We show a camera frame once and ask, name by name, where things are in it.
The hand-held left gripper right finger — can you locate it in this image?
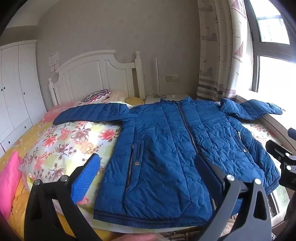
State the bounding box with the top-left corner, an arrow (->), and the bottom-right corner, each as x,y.
195,153 -> 271,241

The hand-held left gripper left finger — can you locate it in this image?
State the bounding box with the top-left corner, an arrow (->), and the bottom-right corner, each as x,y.
24,153 -> 103,241

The blue quilted jacket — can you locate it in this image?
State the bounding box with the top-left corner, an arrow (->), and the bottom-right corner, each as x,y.
53,97 -> 283,227

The person's left hand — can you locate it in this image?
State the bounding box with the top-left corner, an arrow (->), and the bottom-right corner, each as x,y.
116,234 -> 160,241

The beige window sill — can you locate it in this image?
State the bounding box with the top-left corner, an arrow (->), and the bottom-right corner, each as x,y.
233,93 -> 296,149

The floral quilt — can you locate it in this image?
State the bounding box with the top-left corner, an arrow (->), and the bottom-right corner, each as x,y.
18,100 -> 285,234

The window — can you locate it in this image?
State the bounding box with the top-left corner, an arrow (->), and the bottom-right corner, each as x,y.
244,0 -> 296,98

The yellow bedsheet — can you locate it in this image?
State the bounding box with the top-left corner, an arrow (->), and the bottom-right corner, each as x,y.
0,102 -> 97,241

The pink cloth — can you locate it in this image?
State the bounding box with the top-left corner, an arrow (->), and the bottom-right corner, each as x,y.
0,151 -> 23,219

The purple patterned pillow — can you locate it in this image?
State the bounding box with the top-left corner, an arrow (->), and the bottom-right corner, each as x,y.
82,89 -> 111,103

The cream pillow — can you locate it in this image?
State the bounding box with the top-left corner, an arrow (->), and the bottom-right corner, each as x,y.
107,91 -> 126,102

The yellow pillow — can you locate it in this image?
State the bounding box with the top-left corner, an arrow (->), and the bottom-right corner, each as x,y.
125,97 -> 143,107

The white nightstand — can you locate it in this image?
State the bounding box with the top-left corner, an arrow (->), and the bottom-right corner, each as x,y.
144,93 -> 192,105

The white bed headboard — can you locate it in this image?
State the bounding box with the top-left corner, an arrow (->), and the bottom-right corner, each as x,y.
48,50 -> 146,106

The white wardrobe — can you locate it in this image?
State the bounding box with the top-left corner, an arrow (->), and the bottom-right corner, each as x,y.
0,40 -> 47,153

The slim white lamp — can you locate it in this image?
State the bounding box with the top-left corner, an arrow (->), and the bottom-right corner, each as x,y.
150,58 -> 167,100

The printed cream curtain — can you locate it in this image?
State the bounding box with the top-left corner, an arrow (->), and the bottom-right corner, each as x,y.
196,0 -> 255,102

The paper wall notice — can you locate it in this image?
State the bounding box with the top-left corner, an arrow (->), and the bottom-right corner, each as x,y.
49,52 -> 60,67

